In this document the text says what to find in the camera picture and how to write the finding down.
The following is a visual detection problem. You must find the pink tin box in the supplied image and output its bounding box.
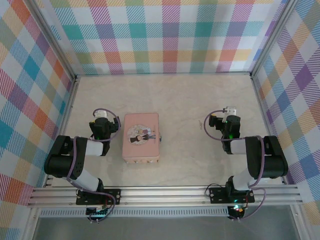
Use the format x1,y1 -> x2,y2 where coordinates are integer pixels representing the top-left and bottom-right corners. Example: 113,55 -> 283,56
121,112 -> 161,166

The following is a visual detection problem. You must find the grey metal panel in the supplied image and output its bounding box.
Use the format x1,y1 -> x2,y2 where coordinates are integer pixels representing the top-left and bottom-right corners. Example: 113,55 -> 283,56
32,216 -> 301,240

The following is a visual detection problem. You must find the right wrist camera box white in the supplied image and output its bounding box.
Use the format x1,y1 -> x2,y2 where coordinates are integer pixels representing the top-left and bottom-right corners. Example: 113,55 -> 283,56
222,106 -> 238,117

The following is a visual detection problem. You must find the aluminium side floor rail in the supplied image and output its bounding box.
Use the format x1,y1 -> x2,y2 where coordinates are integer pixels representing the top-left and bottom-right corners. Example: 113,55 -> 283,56
42,76 -> 81,188
250,76 -> 288,186

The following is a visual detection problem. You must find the thin aluminium floor rail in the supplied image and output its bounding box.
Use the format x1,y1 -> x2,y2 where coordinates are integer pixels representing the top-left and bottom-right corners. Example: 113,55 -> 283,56
74,71 -> 253,76

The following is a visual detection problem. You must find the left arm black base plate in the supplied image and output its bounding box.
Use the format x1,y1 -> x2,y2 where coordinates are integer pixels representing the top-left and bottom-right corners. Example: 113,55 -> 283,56
75,188 -> 122,206

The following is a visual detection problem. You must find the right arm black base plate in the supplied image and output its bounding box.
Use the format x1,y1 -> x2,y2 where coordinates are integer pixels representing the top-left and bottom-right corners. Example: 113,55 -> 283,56
208,186 -> 256,204

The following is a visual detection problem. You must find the aluminium corner post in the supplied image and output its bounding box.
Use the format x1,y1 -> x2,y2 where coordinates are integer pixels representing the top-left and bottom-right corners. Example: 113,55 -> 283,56
31,0 -> 79,79
249,0 -> 297,79

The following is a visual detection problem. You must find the wide aluminium base rail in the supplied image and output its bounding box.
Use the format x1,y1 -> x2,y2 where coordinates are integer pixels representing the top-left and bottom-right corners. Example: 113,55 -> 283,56
26,185 -> 304,208

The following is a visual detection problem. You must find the slotted grey cable duct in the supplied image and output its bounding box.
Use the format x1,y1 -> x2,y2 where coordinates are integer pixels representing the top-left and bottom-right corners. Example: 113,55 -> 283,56
39,208 -> 230,218

